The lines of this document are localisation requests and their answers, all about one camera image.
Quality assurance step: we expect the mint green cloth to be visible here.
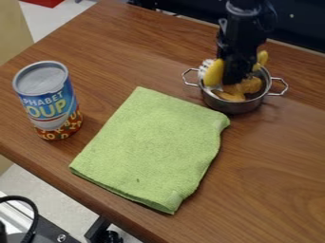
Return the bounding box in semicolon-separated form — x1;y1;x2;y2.
68;85;233;215

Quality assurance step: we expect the black cable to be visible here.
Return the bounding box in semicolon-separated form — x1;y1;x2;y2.
0;195;41;243

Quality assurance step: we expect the silver pot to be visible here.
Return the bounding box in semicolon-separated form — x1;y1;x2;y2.
180;65;291;115

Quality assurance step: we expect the yellow brush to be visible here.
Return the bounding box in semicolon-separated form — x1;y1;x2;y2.
198;49;271;103

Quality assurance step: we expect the blue soup can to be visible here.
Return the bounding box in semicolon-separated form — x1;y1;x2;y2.
11;60;86;142

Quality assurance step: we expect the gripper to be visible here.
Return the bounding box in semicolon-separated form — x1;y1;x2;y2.
216;11;270;86

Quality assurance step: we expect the red box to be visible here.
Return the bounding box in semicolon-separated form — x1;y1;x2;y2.
19;0;67;9

